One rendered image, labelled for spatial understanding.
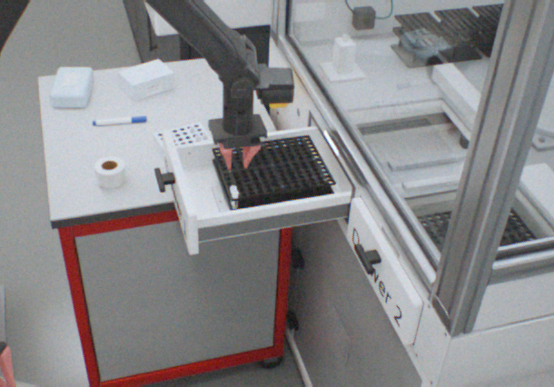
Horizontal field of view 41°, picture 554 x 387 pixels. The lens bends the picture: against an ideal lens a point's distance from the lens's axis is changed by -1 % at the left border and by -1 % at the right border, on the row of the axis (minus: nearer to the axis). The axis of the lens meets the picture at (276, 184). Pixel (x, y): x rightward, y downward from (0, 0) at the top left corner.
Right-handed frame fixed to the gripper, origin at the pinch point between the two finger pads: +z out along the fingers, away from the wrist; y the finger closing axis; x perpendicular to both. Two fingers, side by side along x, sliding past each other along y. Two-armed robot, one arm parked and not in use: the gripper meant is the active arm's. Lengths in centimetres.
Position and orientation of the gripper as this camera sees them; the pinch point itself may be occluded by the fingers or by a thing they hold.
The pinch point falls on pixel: (236, 163)
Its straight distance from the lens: 144.8
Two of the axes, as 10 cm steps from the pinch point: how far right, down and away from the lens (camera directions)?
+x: 2.6, 6.3, -7.3
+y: -9.6, 1.4, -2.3
